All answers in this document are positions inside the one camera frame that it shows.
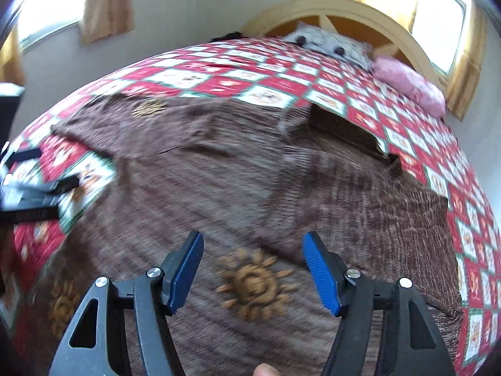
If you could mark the dark object beside bed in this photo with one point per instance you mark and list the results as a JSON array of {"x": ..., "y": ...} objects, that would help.
[{"x": 229, "y": 36}]

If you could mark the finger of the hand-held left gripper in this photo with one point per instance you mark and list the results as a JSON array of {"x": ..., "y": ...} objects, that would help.
[
  {"x": 25, "y": 156},
  {"x": 58, "y": 188}
]

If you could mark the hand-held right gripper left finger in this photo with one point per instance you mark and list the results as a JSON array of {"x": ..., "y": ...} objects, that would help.
[{"x": 187, "y": 266}]

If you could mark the cream wooden headboard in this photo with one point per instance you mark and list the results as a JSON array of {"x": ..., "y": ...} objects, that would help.
[{"x": 352, "y": 9}]

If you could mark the brown patterned garment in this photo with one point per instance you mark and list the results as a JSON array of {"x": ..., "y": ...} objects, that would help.
[{"x": 235, "y": 172}]

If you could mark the grey patterned pillow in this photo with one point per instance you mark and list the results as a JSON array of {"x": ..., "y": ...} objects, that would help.
[{"x": 332, "y": 41}]

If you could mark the window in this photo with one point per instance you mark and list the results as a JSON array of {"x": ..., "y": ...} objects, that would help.
[
  {"x": 51, "y": 8},
  {"x": 438, "y": 23}
]

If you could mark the red checkered printed bedspread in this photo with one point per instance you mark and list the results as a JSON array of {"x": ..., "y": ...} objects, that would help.
[{"x": 258, "y": 82}]

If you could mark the pink pillow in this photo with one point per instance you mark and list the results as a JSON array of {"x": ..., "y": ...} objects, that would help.
[{"x": 411, "y": 82}]

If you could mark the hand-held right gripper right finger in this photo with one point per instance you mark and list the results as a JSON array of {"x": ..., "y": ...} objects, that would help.
[{"x": 321, "y": 270}]

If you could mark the person's right hand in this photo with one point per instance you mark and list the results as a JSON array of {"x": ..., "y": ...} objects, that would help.
[{"x": 266, "y": 370}]

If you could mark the black box-shaped object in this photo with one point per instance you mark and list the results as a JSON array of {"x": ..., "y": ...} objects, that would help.
[{"x": 9, "y": 113}]

